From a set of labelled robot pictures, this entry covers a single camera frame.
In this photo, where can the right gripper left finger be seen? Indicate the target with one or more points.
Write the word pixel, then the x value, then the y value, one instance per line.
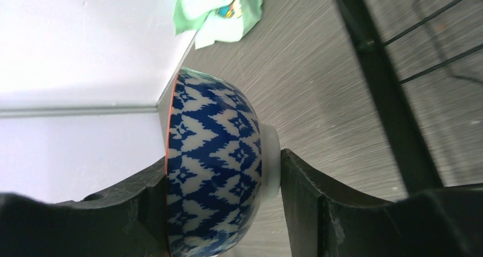
pixel 125 219

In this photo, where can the black wire dish rack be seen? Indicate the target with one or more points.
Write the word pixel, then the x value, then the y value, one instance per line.
pixel 411 153

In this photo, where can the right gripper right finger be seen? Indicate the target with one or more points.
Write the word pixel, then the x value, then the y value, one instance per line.
pixel 325 217

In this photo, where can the mint green cartoon cloth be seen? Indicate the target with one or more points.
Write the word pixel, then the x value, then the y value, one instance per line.
pixel 214 21

